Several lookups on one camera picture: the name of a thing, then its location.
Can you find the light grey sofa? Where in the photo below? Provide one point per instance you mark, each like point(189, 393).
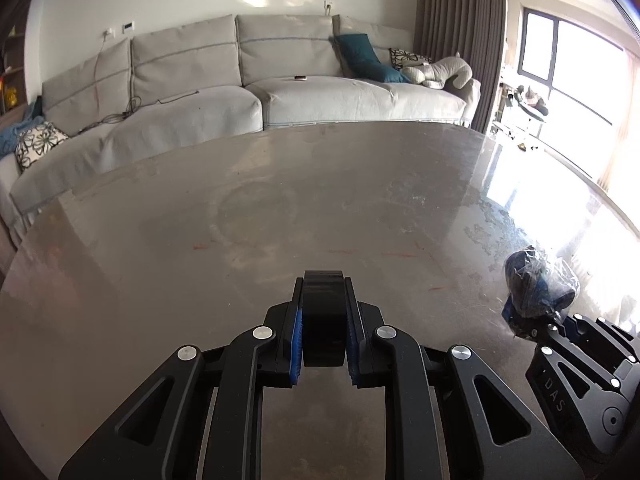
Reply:
point(190, 84)

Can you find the black white patterned cushion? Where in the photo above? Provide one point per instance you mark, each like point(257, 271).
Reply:
point(401, 58)

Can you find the white plush toy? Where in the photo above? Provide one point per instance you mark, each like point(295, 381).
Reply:
point(436, 75)

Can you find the floral cushion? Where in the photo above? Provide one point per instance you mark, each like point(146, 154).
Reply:
point(36, 142)

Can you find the black office chair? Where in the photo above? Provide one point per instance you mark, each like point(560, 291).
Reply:
point(530, 110)

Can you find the blue cloth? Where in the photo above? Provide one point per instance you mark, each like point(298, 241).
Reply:
point(539, 284)

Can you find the brown curtain left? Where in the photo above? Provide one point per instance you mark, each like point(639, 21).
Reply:
point(476, 29)

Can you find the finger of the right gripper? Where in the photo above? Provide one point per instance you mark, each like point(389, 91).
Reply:
point(603, 341)
point(528, 328)

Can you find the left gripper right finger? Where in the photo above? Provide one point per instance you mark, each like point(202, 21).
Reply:
point(448, 415)

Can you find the teal cushion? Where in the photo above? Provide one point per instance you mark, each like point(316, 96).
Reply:
point(362, 61)

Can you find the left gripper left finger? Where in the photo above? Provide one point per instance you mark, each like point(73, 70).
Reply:
point(199, 404)

